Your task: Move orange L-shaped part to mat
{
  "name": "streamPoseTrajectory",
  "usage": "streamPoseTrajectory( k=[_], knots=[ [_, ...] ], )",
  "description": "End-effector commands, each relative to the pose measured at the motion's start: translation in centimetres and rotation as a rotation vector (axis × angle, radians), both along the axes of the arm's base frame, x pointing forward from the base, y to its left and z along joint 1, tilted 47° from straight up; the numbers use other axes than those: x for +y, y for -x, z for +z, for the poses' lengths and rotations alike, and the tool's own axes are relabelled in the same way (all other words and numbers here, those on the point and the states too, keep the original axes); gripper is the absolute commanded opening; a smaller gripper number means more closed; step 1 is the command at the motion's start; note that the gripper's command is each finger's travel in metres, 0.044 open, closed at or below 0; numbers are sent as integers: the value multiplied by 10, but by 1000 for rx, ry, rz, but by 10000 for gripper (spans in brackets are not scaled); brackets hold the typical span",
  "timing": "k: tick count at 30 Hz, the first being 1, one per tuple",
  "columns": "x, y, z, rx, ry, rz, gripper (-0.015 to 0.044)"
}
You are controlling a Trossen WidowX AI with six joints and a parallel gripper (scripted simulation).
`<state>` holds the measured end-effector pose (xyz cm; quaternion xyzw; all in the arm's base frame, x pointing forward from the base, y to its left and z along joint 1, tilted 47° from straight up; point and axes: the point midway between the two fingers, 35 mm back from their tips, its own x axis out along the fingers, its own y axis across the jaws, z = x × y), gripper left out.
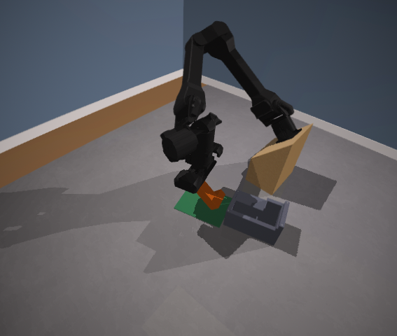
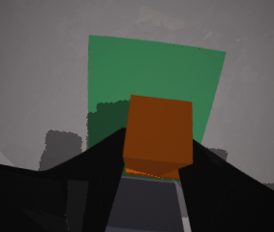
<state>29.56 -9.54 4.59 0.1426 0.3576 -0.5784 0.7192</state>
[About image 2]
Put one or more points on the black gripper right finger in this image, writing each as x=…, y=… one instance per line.
x=220, y=198

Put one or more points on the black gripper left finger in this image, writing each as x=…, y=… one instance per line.
x=74, y=196

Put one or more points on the orange block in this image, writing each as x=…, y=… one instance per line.
x=159, y=138

